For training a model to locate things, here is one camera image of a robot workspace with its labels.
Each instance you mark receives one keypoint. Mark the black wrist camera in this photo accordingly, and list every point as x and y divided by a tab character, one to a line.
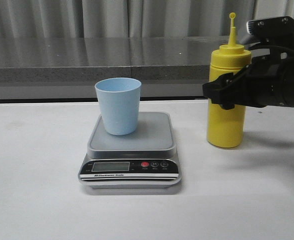
272	31

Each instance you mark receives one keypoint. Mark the digital kitchen scale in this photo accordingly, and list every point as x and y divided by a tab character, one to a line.
145	158

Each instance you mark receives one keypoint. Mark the grey stone counter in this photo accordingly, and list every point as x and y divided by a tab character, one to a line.
67	69

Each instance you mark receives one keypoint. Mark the yellow squeeze bottle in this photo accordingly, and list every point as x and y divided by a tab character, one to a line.
225	127

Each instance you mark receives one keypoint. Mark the grey curtain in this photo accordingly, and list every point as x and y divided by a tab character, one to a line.
131	18

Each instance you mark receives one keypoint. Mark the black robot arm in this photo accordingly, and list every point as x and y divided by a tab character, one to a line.
288	77

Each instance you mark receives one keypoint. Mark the light blue plastic cup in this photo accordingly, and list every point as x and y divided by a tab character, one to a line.
119	100

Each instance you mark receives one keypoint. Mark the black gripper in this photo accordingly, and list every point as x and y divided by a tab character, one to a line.
259	84

